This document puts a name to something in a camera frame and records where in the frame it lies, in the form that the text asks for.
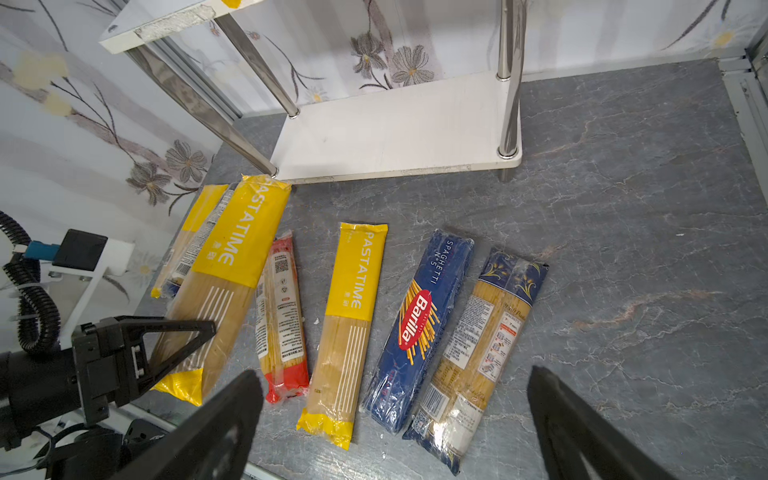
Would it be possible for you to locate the long yellow Pastatime bag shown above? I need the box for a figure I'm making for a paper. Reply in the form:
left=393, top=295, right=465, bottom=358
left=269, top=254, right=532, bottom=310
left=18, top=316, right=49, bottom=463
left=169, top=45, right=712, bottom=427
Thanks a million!
left=296, top=223, right=388, bottom=450

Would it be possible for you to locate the blue Barilla spaghetti pack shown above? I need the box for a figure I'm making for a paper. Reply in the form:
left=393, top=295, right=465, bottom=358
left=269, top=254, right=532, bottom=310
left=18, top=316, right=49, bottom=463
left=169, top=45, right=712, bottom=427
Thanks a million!
left=361, top=229, right=474, bottom=434

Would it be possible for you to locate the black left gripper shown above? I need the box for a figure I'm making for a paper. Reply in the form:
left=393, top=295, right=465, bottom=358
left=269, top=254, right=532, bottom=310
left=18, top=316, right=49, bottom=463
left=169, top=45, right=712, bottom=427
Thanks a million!
left=72, top=316, right=216, bottom=427

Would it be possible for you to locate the white two-tier metal shelf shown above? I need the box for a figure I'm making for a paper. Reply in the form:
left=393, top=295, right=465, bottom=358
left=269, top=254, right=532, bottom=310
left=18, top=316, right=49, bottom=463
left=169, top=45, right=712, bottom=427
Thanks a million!
left=100, top=1, right=528, bottom=183

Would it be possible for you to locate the yellow pasta bag far left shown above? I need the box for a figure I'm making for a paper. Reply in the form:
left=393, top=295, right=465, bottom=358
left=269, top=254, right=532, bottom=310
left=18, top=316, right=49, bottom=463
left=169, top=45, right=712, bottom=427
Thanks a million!
left=150, top=184, right=229, bottom=299

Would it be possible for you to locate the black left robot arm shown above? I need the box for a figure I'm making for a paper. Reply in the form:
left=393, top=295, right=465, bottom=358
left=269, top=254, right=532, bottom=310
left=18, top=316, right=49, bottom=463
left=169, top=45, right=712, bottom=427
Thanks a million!
left=1, top=214, right=216, bottom=479

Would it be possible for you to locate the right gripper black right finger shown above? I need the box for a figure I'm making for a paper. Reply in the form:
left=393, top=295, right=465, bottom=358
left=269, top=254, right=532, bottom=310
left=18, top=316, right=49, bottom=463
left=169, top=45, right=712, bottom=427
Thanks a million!
left=527, top=365, right=673, bottom=479

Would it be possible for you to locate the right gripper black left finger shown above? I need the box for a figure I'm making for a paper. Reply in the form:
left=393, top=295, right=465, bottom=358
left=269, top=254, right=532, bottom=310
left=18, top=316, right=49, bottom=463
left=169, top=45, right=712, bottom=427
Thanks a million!
left=113, top=370, right=264, bottom=479

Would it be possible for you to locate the red slim spaghetti pack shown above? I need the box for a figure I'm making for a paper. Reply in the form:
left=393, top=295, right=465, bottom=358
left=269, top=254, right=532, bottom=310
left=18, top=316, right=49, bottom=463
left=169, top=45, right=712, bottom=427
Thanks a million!
left=255, top=231, right=310, bottom=404

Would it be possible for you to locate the short yellow Pastatime bag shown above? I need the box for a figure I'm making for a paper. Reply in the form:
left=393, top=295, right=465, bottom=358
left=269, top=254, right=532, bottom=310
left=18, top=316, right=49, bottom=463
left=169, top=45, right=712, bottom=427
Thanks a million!
left=153, top=175, right=292, bottom=406

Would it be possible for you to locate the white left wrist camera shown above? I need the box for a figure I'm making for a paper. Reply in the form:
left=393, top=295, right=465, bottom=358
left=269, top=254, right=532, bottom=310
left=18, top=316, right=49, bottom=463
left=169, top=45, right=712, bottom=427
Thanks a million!
left=11, top=227, right=137, bottom=349

